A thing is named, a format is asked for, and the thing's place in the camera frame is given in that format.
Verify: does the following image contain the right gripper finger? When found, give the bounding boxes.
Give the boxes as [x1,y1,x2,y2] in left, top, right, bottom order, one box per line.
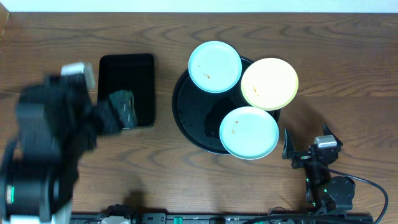
[282,129,295,159]
[322,123,342,145]

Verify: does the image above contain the light blue plate bottom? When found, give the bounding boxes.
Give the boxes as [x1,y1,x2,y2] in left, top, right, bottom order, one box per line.
[219,106,279,160]

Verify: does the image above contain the light blue plate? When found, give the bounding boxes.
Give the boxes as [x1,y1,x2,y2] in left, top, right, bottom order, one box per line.
[188,41,243,93]
[219,106,279,160]

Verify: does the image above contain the green yellow sponge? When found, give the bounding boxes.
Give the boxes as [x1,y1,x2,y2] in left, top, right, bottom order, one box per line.
[109,90,137,129]

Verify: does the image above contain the yellow plate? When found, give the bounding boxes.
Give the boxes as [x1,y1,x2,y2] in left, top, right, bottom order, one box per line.
[241,58,299,111]

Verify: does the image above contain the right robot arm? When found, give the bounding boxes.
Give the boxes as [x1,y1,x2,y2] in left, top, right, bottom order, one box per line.
[282,124,355,215]

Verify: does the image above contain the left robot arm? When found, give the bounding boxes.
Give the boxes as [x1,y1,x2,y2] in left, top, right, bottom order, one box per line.
[1,73,121,223]

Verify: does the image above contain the black rectangular tray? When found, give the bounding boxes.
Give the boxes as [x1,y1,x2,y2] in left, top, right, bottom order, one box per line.
[98,54,155,128]

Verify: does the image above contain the black round tray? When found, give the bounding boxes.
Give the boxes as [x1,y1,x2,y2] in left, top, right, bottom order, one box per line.
[172,55,281,156]

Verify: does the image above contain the light blue plate top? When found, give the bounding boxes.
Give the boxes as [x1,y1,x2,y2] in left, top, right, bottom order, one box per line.
[188,41,243,93]

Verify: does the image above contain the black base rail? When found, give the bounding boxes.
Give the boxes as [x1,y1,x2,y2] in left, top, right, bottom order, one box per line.
[69,204,373,224]

